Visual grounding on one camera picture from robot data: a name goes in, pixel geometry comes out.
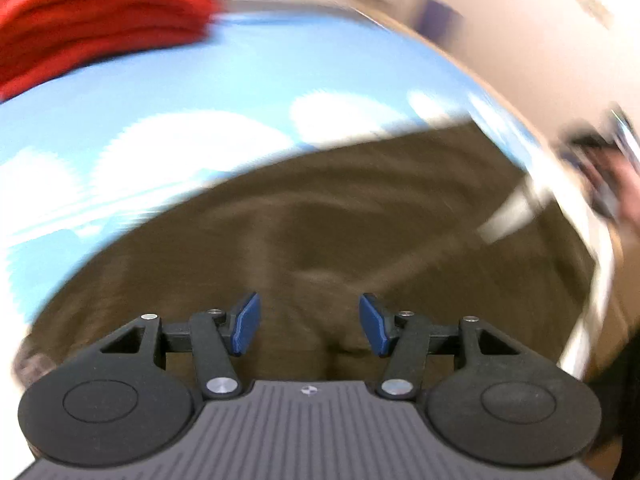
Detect purple object on wall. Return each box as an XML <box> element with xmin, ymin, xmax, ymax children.
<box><xmin>413</xmin><ymin>0</ymin><xmax>462</xmax><ymax>46</ymax></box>

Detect brown corduroy pants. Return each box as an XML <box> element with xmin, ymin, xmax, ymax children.
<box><xmin>13</xmin><ymin>122</ymin><xmax>596</xmax><ymax>386</ymax></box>

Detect red folded blanket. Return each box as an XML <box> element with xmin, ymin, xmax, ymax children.
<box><xmin>1</xmin><ymin>0</ymin><xmax>222</xmax><ymax>100</ymax></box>

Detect person's right hand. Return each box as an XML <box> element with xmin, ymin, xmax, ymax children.
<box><xmin>611</xmin><ymin>153</ymin><xmax>640</xmax><ymax>230</ymax></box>

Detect blue white patterned bedsheet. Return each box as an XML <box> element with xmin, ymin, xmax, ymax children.
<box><xmin>0</xmin><ymin>8</ymin><xmax>622</xmax><ymax>380</ymax></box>

